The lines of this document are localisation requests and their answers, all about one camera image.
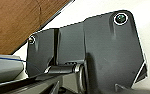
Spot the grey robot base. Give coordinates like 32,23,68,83
25,9,149,94

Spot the grey bin blue lid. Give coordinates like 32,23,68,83
0,54,26,85

